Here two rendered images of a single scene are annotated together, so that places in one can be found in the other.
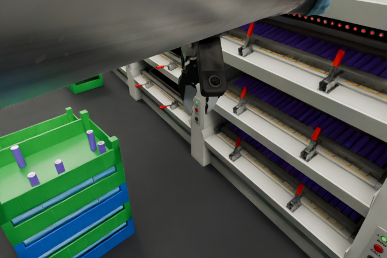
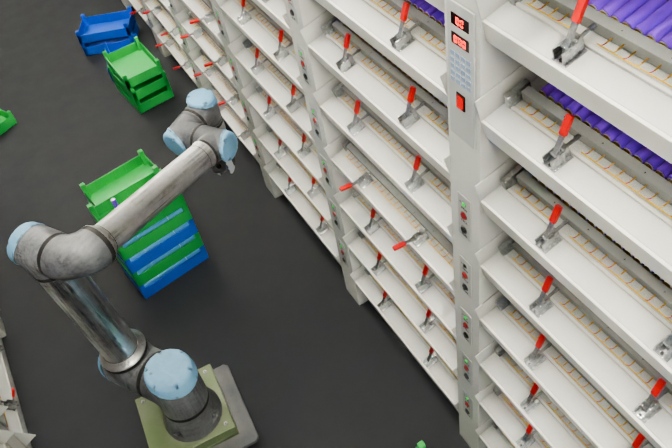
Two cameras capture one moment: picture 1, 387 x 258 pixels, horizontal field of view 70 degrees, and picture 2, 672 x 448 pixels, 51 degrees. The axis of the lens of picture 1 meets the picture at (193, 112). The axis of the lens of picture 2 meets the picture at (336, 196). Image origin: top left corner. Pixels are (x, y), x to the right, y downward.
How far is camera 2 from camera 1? 1.94 m
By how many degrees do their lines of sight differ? 16
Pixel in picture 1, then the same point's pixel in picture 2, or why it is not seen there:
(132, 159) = (208, 193)
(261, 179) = (306, 210)
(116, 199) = (187, 231)
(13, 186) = not seen: hidden behind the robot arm
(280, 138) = (301, 180)
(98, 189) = (172, 224)
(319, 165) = (318, 201)
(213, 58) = not seen: hidden behind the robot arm
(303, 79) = (295, 144)
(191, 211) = (257, 239)
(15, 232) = (125, 252)
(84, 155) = not seen: hidden behind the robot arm
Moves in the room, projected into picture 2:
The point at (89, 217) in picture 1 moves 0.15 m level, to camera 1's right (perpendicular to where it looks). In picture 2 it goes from (169, 244) to (206, 242)
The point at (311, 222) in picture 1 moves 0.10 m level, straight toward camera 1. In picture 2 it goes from (330, 241) to (314, 258)
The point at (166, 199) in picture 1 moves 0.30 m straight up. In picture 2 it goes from (236, 230) to (218, 180)
